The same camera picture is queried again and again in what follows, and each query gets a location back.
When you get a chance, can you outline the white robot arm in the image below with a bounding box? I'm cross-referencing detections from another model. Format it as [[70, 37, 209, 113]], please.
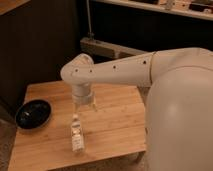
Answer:
[[60, 47, 213, 171]]

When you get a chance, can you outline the dark wooden cabinet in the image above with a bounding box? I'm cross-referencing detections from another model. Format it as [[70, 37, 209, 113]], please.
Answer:
[[0, 0, 79, 115]]

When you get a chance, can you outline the black ceramic bowl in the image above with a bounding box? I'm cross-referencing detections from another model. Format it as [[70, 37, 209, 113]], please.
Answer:
[[15, 99, 51, 130]]

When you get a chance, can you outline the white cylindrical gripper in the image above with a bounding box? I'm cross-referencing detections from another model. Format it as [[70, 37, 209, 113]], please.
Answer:
[[72, 83, 97, 115]]

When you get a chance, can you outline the small clear labelled bottle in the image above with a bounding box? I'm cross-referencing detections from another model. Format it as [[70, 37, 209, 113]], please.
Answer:
[[71, 114, 85, 152]]

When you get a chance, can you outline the thin metal pole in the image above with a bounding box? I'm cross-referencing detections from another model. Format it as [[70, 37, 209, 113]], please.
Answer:
[[86, 0, 94, 40]]

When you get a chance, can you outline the grey metal beam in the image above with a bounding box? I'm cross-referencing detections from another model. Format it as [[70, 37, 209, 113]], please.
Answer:
[[80, 37, 144, 59]]

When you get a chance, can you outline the cluttered background shelf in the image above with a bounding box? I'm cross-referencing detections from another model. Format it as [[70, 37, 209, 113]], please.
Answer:
[[94, 0, 213, 21]]

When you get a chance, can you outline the light wooden table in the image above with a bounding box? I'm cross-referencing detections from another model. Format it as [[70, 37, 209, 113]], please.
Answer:
[[8, 81, 145, 171]]

